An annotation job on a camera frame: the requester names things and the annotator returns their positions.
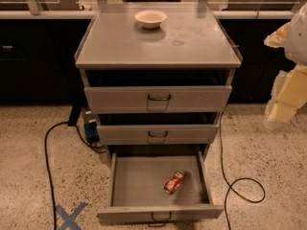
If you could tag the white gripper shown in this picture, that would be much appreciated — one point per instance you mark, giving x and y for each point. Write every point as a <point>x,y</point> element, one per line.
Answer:
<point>297,42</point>

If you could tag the grey drawer cabinet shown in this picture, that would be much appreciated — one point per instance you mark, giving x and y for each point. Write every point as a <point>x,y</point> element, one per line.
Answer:
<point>189,48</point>

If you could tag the grey middle drawer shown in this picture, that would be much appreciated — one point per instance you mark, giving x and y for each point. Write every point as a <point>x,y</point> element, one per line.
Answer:
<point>157,134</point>

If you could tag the grey top drawer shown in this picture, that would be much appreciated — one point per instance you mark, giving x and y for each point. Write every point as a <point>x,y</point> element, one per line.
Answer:
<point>157,99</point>

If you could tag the grey open bottom drawer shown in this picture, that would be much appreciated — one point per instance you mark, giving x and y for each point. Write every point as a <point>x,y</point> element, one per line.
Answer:
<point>136,189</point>

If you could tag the dark background counter cabinets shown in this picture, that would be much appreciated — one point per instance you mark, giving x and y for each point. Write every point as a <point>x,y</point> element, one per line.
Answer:
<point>37,63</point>

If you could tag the white bowl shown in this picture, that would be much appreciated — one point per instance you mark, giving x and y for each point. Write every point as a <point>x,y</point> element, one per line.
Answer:
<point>150,19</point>

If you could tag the blue power box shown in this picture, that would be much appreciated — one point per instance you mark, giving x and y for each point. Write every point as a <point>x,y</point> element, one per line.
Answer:
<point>90,127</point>

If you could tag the blue tape cross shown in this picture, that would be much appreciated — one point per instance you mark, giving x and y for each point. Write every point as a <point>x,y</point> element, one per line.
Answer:
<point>69,220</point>

